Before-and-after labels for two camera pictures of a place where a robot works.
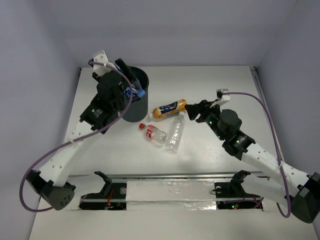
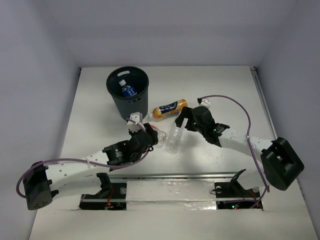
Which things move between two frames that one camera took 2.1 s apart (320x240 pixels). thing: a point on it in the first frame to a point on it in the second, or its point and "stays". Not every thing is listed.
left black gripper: (123, 72) to (153, 135)
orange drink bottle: (172, 108) stays
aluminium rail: (185, 175) stays
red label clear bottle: (153, 133) stays
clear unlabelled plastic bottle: (174, 138) stays
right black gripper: (194, 109) to (186, 112)
